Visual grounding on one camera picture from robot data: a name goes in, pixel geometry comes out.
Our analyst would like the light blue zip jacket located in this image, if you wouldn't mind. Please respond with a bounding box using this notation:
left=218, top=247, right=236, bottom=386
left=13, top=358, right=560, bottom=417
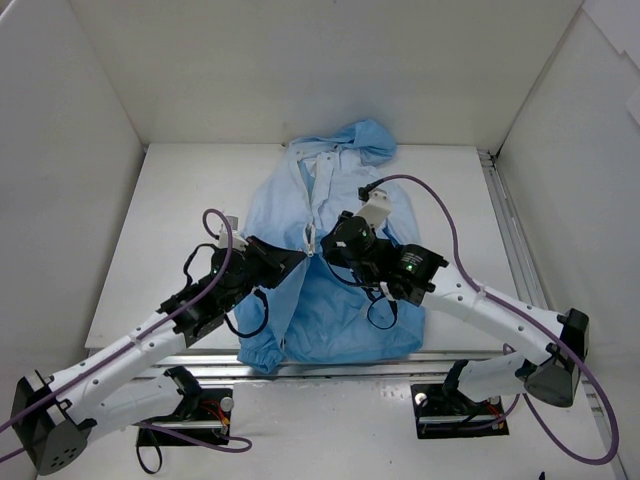
left=234, top=119, right=426, bottom=374

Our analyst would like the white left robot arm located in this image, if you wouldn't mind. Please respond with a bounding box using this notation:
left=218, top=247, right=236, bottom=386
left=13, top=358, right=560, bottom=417
left=5, top=236, right=306, bottom=475

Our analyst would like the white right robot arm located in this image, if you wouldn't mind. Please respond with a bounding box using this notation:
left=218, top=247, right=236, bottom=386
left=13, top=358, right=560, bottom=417
left=321, top=211, right=589, bottom=412

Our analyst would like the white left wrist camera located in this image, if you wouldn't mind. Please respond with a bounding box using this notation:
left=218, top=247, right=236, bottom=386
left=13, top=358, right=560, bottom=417
left=217, top=216, right=248, bottom=252

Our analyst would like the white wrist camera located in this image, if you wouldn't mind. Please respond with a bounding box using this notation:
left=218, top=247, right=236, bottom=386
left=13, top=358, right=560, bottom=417
left=356, top=189, right=392, bottom=231
left=217, top=216, right=248, bottom=252

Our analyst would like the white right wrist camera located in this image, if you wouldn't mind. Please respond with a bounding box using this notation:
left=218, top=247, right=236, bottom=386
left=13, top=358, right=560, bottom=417
left=356, top=189, right=392, bottom=231

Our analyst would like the aluminium front rail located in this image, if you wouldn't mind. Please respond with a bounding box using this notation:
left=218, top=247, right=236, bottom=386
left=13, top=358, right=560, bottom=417
left=134, top=349, right=516, bottom=384

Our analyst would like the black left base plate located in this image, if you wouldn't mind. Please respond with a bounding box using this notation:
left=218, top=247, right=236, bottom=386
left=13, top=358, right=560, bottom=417
left=135, top=387, right=233, bottom=447

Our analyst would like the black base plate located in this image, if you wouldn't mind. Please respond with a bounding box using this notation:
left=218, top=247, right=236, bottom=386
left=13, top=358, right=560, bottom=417
left=410, top=384, right=509, bottom=440
left=135, top=387, right=233, bottom=447

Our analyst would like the aluminium side rail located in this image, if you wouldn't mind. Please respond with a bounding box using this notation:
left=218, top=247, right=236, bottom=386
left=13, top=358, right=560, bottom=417
left=477, top=149, right=549, bottom=309

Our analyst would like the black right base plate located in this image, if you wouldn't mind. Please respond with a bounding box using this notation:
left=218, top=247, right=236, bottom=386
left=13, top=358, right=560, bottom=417
left=410, top=384, right=509, bottom=440

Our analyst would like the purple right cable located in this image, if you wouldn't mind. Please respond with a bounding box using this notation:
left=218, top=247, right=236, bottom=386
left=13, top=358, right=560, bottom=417
left=374, top=174, right=621, bottom=460

